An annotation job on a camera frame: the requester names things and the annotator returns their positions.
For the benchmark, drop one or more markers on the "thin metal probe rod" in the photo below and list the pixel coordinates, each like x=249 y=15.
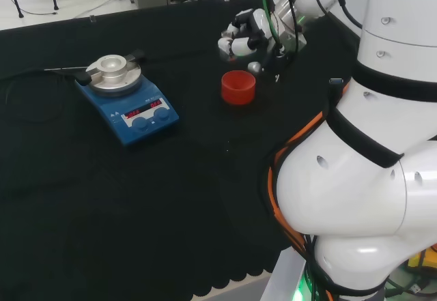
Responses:
x=65 y=68

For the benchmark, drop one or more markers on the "black bench cloth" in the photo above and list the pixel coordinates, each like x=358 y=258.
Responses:
x=136 y=195

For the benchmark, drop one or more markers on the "heater with blue base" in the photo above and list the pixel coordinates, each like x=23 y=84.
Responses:
x=136 y=110

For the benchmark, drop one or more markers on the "clear round-bottom glass flask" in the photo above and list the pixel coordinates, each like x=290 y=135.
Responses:
x=231 y=58

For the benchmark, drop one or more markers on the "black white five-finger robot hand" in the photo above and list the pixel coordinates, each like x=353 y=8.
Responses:
x=244 y=43

